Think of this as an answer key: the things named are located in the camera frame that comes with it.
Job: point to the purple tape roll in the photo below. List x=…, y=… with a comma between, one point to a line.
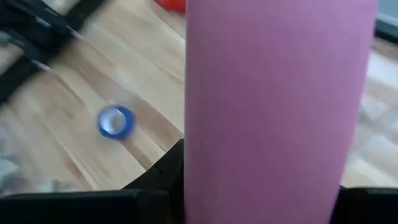
x=132, y=123

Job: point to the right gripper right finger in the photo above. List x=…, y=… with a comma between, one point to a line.
x=351, y=205

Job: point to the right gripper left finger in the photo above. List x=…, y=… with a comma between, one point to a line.
x=174, y=180

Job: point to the red stapler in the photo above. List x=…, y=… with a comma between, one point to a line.
x=171, y=4

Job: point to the pink stapler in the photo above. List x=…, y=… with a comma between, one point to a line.
x=273, y=109

